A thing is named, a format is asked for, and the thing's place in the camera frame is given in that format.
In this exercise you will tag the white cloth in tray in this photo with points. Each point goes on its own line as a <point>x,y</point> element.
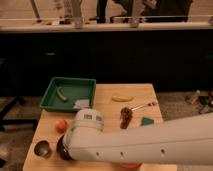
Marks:
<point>80,104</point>

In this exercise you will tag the brown dish brush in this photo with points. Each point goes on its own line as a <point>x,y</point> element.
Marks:
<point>126,114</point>

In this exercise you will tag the small metal cup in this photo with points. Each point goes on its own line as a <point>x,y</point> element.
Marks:
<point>42,149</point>

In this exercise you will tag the yellow banana toy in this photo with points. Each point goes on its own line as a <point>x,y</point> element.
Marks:
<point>122,98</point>

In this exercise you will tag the teal sponge piece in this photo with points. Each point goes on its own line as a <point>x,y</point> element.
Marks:
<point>146,121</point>

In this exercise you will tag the green plastic tray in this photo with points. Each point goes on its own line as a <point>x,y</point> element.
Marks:
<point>73,88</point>

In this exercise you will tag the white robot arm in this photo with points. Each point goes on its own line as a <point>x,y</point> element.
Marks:
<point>182,141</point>

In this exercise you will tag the orange tomato toy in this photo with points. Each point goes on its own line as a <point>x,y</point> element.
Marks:
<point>61,126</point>

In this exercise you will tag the green cucumber toy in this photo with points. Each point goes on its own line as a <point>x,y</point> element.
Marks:
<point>60,94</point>

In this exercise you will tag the orange bowl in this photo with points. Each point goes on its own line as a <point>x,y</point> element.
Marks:
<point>130,165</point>

